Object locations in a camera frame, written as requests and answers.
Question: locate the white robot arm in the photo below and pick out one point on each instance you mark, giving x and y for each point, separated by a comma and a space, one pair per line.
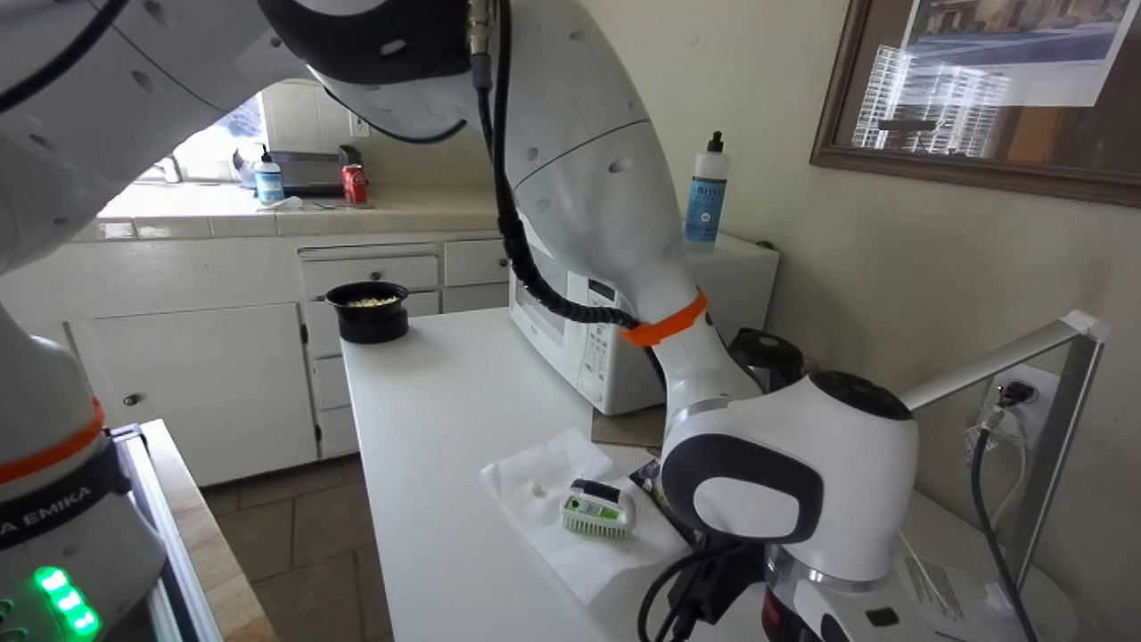
99, 92

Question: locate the white object on towel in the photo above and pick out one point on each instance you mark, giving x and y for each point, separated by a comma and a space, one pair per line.
596, 508

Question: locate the blue-label plastic bottle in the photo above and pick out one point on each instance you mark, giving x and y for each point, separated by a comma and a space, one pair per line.
707, 194

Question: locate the black pot on table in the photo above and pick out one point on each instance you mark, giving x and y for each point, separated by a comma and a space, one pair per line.
369, 311

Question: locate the white paper towel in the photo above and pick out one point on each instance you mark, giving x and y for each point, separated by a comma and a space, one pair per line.
590, 565

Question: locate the red can on counter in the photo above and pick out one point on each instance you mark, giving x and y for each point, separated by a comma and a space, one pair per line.
354, 177

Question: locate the blue bottle on counter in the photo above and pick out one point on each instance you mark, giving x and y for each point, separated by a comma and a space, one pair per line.
268, 181

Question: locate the white kitchen cabinets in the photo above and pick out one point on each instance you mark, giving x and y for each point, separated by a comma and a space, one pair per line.
232, 340

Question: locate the white desk lamp stand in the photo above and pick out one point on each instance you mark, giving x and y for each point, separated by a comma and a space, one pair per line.
1071, 351

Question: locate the wall power outlet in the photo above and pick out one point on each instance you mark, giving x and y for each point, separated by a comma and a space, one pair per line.
1020, 422

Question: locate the framed picture on wall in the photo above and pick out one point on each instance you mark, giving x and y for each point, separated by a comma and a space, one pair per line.
997, 94

